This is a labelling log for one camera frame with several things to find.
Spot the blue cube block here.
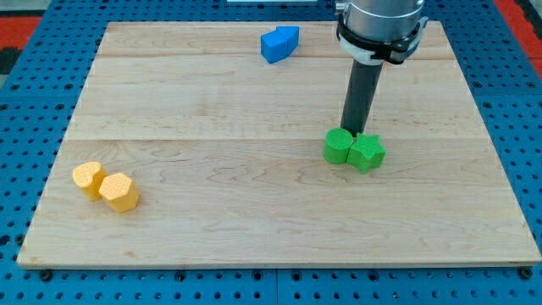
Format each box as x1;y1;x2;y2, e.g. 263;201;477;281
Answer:
260;30;287;64

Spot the green circle block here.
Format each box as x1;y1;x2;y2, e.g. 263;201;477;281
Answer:
324;128;354;164

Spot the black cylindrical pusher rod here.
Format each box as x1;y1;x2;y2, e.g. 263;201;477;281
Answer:
340;60;383;137

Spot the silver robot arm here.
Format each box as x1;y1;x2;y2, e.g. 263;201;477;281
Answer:
335;0;428;136

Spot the yellow hexagon block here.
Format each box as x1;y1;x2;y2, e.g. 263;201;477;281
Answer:
99;173;140;214

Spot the green star block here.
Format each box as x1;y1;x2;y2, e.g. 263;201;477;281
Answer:
346;133;386;174

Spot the yellow heart block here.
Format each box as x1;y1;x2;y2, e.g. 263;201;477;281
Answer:
72;161;108;201

